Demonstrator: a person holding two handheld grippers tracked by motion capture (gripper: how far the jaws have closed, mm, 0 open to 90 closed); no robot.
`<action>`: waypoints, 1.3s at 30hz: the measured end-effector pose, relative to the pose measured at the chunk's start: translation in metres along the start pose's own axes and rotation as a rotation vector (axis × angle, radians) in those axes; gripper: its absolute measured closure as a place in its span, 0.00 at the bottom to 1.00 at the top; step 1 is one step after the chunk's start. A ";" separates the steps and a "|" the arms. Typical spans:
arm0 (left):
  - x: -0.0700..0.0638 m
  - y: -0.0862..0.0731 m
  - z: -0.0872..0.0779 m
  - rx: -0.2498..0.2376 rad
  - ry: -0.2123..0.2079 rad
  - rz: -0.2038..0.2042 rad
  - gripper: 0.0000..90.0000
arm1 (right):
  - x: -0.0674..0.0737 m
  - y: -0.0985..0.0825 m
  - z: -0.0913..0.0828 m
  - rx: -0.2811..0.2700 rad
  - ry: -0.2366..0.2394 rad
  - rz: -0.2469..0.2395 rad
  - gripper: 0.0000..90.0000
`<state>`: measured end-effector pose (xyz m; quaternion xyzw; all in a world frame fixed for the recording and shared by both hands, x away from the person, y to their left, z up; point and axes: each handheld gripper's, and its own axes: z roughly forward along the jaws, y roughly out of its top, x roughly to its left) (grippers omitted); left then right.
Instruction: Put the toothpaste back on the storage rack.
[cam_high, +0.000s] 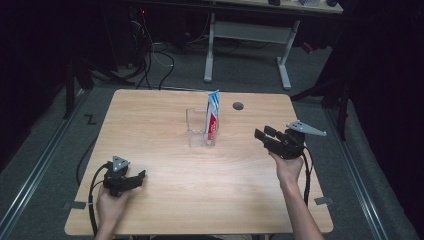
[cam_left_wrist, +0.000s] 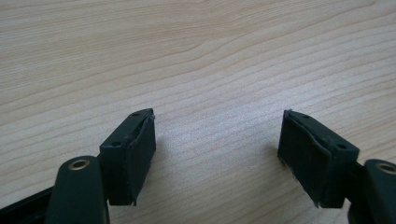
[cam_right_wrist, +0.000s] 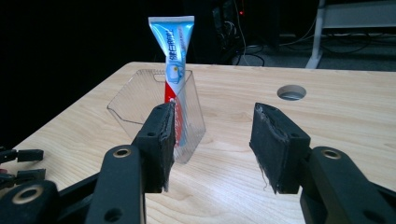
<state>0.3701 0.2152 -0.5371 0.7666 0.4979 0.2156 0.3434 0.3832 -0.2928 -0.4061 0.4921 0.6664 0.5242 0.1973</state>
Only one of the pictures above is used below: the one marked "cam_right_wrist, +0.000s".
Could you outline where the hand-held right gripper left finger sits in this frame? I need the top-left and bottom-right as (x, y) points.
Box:
(132, 101), (177, 194)

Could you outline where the black floor cable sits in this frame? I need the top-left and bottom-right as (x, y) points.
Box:
(317, 30), (373, 55)

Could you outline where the dark computer tower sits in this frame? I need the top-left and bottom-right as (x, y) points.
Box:
(211, 0), (281, 64)

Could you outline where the blue and white toothpaste tube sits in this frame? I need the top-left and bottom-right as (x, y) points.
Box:
(148, 15), (195, 147)

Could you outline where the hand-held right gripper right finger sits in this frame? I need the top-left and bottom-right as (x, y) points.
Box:
(248, 102), (312, 195)

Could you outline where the clear plastic holder box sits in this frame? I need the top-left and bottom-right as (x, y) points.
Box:
(106, 68), (207, 165)

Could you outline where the white metal desk frame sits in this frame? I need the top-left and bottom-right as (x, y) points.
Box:
(304, 0), (396, 70)

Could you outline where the white hanging cable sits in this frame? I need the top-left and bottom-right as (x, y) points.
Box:
(233, 0), (248, 59)

